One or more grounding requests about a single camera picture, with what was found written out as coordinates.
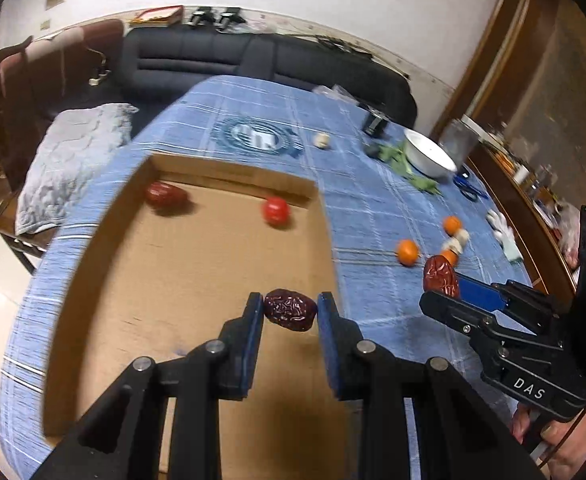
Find blue-handled scissors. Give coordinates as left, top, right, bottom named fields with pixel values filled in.
left=453, top=172, right=488, bottom=202

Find person's right hand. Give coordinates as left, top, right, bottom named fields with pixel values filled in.
left=512, top=405, right=586, bottom=480

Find clear plastic bag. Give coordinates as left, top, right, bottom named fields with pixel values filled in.
left=313, top=85, right=354, bottom=101

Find cardboard box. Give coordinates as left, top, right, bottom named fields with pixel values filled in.
left=42, top=152, right=364, bottom=480

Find red tomato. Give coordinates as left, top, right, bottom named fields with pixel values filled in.
left=262, top=196, right=291, bottom=227

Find brown chair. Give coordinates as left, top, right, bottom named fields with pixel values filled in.
left=0, top=19, right=126, bottom=171

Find dark wrinkled red date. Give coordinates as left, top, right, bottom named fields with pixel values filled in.
left=264, top=288, right=320, bottom=332

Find green cloth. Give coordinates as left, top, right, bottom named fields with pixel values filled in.
left=375, top=141, right=444, bottom=196

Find black device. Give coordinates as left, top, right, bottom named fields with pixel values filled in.
left=362, top=107, right=391, bottom=138

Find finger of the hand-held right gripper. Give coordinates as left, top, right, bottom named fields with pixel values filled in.
left=456, top=273, right=564, bottom=332
left=419, top=290, right=504, bottom=342

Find white glove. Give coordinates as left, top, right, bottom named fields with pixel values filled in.
left=487, top=210, right=521, bottom=261

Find clear plastic container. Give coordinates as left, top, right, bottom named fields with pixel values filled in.
left=440, top=117, right=478, bottom=161

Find white bowl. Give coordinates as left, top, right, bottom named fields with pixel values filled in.
left=403, top=127, right=458, bottom=179

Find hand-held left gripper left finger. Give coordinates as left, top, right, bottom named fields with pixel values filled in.
left=32, top=291, right=266, bottom=480

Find large orange tangerine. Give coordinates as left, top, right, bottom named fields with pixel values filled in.
left=396, top=239, right=420, bottom=267

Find wooden cabinet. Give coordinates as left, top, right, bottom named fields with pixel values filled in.
left=433, top=0, right=586, bottom=301

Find black cables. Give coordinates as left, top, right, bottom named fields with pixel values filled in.
left=313, top=34, right=374, bottom=58

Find red-edged book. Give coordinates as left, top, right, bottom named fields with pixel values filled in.
left=128, top=4, right=184, bottom=28

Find long red date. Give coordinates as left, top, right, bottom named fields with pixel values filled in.
left=423, top=255, right=461, bottom=301

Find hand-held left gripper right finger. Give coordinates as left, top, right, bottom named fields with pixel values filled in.
left=317, top=291, right=546, bottom=480

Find grey quilted cushion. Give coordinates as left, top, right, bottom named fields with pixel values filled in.
left=15, top=102, right=140, bottom=237

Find black sofa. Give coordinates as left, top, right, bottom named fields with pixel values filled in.
left=108, top=25, right=418, bottom=131

